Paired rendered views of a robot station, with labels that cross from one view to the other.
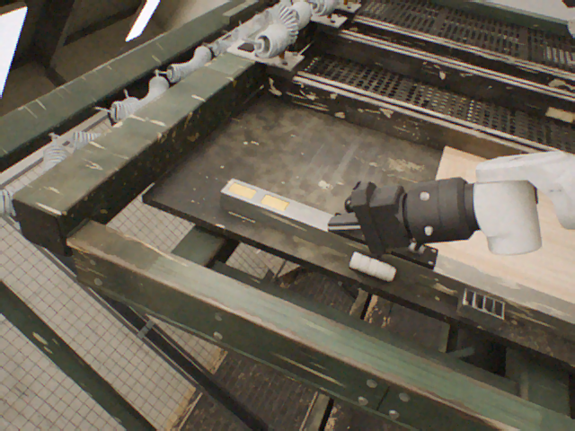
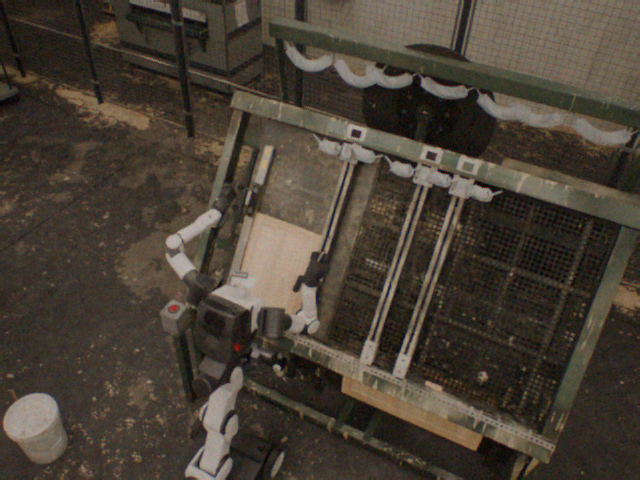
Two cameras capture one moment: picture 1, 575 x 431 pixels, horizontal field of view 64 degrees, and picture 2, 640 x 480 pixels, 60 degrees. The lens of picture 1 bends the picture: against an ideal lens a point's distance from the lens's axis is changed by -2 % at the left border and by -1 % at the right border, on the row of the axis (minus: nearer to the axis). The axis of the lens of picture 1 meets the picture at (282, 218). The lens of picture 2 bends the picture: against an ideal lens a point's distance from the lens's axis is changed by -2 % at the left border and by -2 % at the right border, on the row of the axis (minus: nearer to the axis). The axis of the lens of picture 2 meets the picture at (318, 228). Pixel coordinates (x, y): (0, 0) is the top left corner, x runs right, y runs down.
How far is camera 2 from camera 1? 312 cm
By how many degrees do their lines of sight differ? 69
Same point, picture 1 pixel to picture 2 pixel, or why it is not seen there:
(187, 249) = (256, 139)
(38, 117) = (333, 44)
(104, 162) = (254, 107)
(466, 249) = (262, 231)
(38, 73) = not seen: outside the picture
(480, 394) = not seen: hidden behind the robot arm
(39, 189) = (238, 95)
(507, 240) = not seen: hidden behind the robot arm
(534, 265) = (260, 253)
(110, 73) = (386, 55)
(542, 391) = (228, 245)
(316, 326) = (220, 180)
